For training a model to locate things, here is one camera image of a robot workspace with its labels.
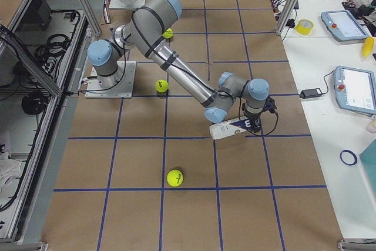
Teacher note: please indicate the tennis ball centre Head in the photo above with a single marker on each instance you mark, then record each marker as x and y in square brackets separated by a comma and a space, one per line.
[161, 86]

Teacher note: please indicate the yellow tape roll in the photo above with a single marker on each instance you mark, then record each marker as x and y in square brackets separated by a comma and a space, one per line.
[304, 26]

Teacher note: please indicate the blue teach pendant near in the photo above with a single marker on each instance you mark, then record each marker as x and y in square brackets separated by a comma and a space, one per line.
[355, 89]

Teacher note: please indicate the teal box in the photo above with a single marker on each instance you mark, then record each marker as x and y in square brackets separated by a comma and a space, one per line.
[368, 161]

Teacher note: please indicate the yellow banana toy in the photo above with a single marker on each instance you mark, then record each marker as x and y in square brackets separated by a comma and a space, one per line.
[367, 47]

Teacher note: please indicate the black power adapter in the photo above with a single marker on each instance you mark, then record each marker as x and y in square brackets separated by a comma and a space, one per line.
[310, 93]

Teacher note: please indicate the blue teach pendant far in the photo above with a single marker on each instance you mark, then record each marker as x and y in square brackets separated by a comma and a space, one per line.
[343, 26]

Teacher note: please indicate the blue teach pendant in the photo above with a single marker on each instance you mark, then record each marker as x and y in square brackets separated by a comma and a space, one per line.
[355, 89]
[343, 26]

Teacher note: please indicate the aluminium frame post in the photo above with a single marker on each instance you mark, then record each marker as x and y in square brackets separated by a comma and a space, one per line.
[290, 1]

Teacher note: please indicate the tennis ball right Wilson 3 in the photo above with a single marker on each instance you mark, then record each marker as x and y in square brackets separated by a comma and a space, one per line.
[175, 178]

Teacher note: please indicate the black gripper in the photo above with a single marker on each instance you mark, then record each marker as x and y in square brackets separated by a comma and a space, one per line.
[253, 118]

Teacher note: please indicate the clear Wilson tennis ball can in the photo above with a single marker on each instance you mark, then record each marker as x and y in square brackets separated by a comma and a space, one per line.
[229, 128]

